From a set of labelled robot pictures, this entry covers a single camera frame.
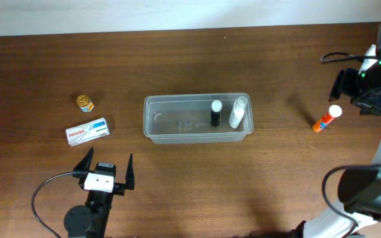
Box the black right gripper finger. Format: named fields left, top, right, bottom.
left=353, top=87, right=381, bottom=116
left=328, top=70, right=345, bottom=102

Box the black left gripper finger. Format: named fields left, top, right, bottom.
left=73, top=147, right=94, bottom=172
left=125, top=153, right=135, bottom=190

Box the orange tube white cap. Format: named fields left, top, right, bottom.
left=312, top=105, right=343, bottom=132

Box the white spray bottle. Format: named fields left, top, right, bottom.
left=229, top=97, right=248, bottom=129

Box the dark bottle white cap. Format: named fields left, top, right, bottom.
left=210, top=100, right=222, bottom=127

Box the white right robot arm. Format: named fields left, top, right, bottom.
left=287, top=23, right=381, bottom=237

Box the clear plastic container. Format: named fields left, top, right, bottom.
left=144, top=93, right=254, bottom=144

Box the white Panadol medicine box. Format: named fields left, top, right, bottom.
left=65, top=118, right=110, bottom=146

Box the small gold-lidded jar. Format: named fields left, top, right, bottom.
left=76, top=95, right=95, bottom=112

